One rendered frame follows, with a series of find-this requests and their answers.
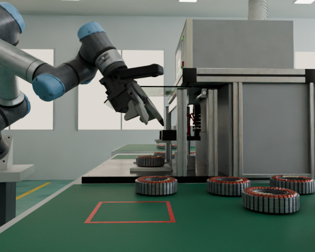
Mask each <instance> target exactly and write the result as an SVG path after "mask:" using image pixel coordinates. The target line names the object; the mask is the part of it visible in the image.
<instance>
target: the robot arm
mask: <svg viewBox="0 0 315 252"><path fill-rule="evenodd" d="M24 31H25V22H24V20H23V17H22V16H21V14H20V13H19V11H18V10H17V9H16V8H15V7H14V6H13V5H12V4H10V3H8V2H4V1H3V2H0V160H1V159H3V158H4V157H5V156H6V155H7V154H8V152H9V144H8V142H7V140H6V139H5V138H4V137H3V136H2V133H1V131H2V130H4V129H5V128H7V127H8V126H10V125H12V124H13V123H15V122H17V121H18V120H20V119H22V118H24V117H25V116H26V115H27V114H28V113H29V112H30V111H31V103H30V101H29V100H28V97H27V96H26V95H25V94H24V93H23V92H22V91H20V86H19V78H21V79H23V80H25V81H26V82H28V83H30V84H32V88H33V91H34V92H35V94H36V95H37V96H39V98H40V99H41V100H43V101H45V102H51V101H53V100H55V99H57V98H60V97H61V96H63V95H64V94H65V93H66V92H68V91H70V90H71V89H73V88H75V87H76V86H78V85H87V84H89V83H90V82H91V81H92V80H93V79H94V77H95V76H96V74H97V71H98V70H99V71H100V73H101V74H102V76H103V77H102V78H101V79H100V80H99V82H100V84H101V85H103V86H104V87H105V88H106V90H107V92H108V93H109V94H108V96H107V99H108V100H109V102H110V104H111V105H112V107H113V108H114V110H115V112H116V113H117V112H118V113H124V114H125V115H124V120H125V121H129V120H131V119H133V118H136V117H138V116H140V118H139V120H140V121H141V122H142V123H144V124H145V125H147V124H148V122H149V121H151V120H154V119H157V120H158V122H159V123H160V124H161V125H162V126H164V119H163V117H162V116H161V114H160V113H159V111H158V110H157V108H156V107H155V105H154V104H153V103H152V101H151V100H150V99H149V97H148V96H147V95H146V93H145V92H144V90H143V89H142V88H141V86H140V85H139V84H138V82H137V81H136V80H135V79H141V78H148V77H153V78H156V77H158V76H162V75H163V74H164V68H163V67H162V66H161V65H159V64H156V63H153V64H151V65H145V66H138V67H132V68H128V67H127V65H126V64H125V61H124V59H123V58H122V56H121V55H120V53H119V52H118V50H117V49H116V47H115V46H114V44H113V43H112V41H111V40H110V38H109V37H108V35H107V33H106V31H104V29H103V28H102V27H101V25H100V24H99V23H97V22H95V21H92V22H87V23H85V24H83V25H82V26H81V27H80V28H79V30H78V32H77V36H78V38H79V41H80V42H81V47H80V49H79V51H78V54H77V56H76V57H74V58H72V59H70V60H68V61H67V62H65V63H62V64H61V65H59V66H57V67H54V66H52V65H50V64H48V63H46V62H44V61H43V60H41V59H39V58H37V57H35V56H33V55H31V54H29V53H27V52H25V51H23V50H21V49H19V48H17V47H16V46H17V45H18V44H19V34H22V33H23V32H24Z"/></svg>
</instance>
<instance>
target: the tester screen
mask: <svg viewBox="0 0 315 252"><path fill-rule="evenodd" d="M180 57H181V43H180V46H179V49H178V52H177V55H176V57H175V81H176V80H177V77H178V76H179V69H180V67H181V63H180V66H179V59H180Z"/></svg>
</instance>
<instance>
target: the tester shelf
mask: <svg viewBox="0 0 315 252"><path fill-rule="evenodd" d="M228 83H278V84H308V83H315V69H306V68H305V69H290V68H182V70H181V72H180V74H179V76H178V78H177V80H176V82H175V84H174V85H173V86H202V88H201V89H199V90H198V91H197V92H196V93H195V94H194V95H199V94H201V93H202V89H217V90H219V89H220V88H222V87H223V86H225V85H227V84H228ZM175 98H176V96H168V104H171V103H172V102H173V101H174V99H175Z"/></svg>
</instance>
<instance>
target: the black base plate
mask: <svg viewBox="0 0 315 252"><path fill-rule="evenodd" d="M134 160H135V159H109V160H107V161H105V162H104V163H102V164H101V165H99V166H98V167H96V168H95V169H93V170H91V171H90V172H88V173H87V174H85V175H84V176H82V177H81V183H82V184H135V180H136V179H138V178H140V177H146V176H148V177H149V176H165V177H166V176H167V177H172V178H175V179H177V183H207V179H209V178H211V177H214V176H208V175H207V165H206V164H204V163H203V162H201V161H199V160H197V159H195V170H187V176H177V164H176V163H175V159H172V170H173V171H130V167H131V166H132V164H134ZM218 176H219V177H220V176H224V177H225V176H227V175H225V174H223V173H222V172H220V171H218ZM227 177H229V176H227Z"/></svg>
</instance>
